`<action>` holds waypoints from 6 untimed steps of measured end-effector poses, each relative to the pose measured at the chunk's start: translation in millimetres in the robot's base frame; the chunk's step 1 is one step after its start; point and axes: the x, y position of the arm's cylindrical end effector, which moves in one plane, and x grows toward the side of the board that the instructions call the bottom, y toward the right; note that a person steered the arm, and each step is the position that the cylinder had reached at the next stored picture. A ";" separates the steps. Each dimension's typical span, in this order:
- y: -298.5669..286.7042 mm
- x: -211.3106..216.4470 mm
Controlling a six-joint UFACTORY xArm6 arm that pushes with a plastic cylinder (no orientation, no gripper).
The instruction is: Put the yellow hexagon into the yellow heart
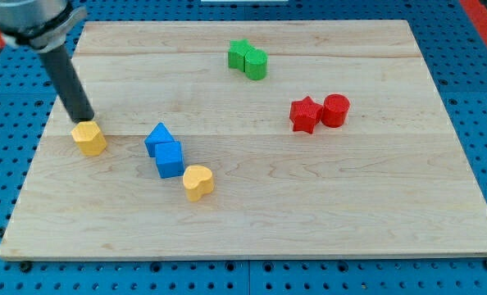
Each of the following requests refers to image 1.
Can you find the yellow hexagon block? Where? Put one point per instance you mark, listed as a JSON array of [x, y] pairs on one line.
[[89, 138]]

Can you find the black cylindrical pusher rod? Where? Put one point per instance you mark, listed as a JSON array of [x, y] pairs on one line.
[[65, 80]]

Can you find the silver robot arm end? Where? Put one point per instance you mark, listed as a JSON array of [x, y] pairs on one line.
[[38, 24]]

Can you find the yellow heart block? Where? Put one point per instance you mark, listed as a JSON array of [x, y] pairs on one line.
[[197, 181]]

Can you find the light wooden board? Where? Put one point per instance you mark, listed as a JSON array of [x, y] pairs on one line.
[[391, 182]]

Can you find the red star block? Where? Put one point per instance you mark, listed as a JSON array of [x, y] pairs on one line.
[[305, 114]]

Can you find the blue cube block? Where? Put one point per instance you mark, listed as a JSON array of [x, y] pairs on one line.
[[169, 159]]

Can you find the blue triangle block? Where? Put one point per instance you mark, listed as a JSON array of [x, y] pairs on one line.
[[160, 134]]

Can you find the green cylinder block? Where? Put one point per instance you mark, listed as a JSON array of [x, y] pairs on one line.
[[255, 64]]

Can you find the green star block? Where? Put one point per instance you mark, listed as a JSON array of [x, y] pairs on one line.
[[237, 52]]

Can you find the red cylinder block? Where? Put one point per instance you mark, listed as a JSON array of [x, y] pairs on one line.
[[335, 110]]

